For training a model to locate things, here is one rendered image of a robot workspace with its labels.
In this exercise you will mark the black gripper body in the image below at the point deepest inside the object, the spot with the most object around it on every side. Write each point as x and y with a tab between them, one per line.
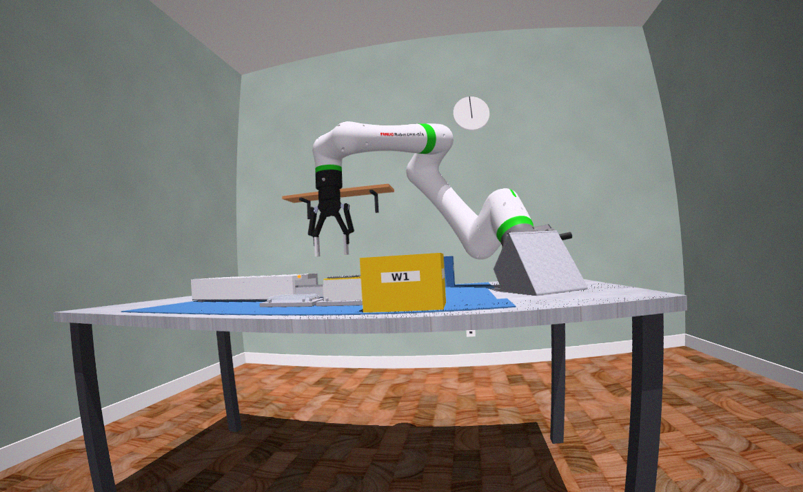
327	197

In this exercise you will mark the blue bench mat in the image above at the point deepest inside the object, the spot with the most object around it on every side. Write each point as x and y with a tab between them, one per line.
463	297

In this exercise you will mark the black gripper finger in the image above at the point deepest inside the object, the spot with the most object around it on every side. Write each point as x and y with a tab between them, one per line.
316	231
346	231

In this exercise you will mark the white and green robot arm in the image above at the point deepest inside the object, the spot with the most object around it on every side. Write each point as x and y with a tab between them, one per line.
501	214

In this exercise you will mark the yellow open bin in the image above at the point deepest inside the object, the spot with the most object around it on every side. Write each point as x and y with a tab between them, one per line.
403	283

